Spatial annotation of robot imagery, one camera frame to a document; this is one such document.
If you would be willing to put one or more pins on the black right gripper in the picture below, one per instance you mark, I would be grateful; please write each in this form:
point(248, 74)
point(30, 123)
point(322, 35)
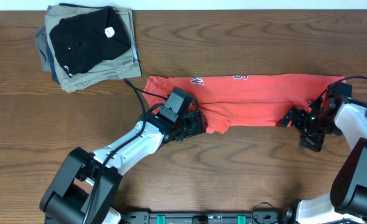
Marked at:
point(312, 143)

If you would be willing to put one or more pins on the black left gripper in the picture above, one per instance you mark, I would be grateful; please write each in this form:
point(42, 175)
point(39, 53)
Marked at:
point(198, 123)

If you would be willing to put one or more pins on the red printed t-shirt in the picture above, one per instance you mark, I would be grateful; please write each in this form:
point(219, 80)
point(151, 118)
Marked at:
point(242, 100)

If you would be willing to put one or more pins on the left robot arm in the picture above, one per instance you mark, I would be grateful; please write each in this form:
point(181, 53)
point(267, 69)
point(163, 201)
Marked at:
point(84, 188)

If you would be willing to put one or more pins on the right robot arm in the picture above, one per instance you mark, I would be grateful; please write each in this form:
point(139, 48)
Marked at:
point(347, 200)

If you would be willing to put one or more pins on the khaki folded garment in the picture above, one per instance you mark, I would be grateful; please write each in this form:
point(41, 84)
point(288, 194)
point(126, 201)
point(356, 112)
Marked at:
point(124, 66)

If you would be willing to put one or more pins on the black folded shirt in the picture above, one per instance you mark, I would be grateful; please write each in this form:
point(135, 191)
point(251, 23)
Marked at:
point(83, 41)

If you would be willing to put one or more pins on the grey folded garment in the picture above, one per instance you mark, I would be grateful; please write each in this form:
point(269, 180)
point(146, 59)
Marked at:
point(41, 44)

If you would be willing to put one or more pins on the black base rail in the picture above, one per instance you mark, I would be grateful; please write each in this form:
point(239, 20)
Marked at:
point(262, 217)

